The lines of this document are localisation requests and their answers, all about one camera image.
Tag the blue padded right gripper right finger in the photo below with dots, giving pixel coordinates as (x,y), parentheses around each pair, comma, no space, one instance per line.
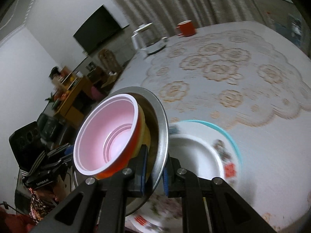
(171,179)

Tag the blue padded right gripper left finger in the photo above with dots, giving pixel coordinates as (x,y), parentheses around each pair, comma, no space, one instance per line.
(138,165)

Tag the stainless steel bowl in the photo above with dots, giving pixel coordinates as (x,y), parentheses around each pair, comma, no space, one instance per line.
(157,123)

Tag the yellow plastic bowl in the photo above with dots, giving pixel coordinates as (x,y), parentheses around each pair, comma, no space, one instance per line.
(145,137)

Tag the red plastic bowl pink inside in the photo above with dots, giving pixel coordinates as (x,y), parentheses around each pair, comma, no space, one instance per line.
(110,136)

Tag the white oval floral dish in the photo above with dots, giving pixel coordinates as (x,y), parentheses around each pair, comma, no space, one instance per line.
(163,214)

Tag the large white decorated plate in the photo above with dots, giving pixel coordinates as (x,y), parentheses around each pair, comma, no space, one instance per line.
(218,142)

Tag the turquoise plastic plate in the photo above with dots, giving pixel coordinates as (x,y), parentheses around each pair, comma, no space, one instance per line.
(223,132)

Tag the person's left hand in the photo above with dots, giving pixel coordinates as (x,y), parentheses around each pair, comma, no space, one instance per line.
(45,199)

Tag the wooden side cabinet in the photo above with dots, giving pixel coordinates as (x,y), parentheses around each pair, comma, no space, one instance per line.
(72,96)

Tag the wooden chair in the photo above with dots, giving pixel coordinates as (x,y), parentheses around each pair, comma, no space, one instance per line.
(109,62)

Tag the white electric kettle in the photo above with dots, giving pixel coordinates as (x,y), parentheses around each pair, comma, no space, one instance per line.
(147,39)

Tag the lace patterned tablecloth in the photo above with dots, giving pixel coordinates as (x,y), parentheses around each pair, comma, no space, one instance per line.
(254,83)

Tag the red mug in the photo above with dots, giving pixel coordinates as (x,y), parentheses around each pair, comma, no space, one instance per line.
(186,28)

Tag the beige patterned curtain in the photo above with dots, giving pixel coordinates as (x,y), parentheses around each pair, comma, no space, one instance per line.
(166,14)

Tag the black wall television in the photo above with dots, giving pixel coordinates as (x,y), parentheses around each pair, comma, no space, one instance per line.
(97,30)

